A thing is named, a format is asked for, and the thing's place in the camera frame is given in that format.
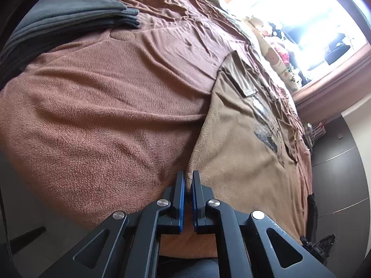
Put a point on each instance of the stack of grey clothes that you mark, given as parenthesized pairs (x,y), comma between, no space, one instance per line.
(58,14)

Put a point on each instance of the brown printed t-shirt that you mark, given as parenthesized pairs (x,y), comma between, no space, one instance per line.
(246,150)

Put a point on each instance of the pink plush toy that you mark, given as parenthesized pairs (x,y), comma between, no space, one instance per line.
(279,52)

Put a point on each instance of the pink-brown fleece blanket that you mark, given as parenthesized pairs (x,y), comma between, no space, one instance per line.
(101,107)

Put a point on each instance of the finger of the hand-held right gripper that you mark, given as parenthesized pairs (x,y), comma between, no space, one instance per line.
(312,214)

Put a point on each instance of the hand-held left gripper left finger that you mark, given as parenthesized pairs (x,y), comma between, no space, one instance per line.
(181,205)

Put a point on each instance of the pink striped bag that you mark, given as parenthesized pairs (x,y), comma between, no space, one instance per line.
(320,129)

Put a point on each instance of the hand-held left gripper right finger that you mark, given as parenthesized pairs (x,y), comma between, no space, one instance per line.
(194,208)

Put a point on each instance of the person's grey trousers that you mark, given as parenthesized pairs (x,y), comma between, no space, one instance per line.
(188,268)

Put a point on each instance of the cream bear print pillow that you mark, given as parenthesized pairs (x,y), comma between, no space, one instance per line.
(272,55)

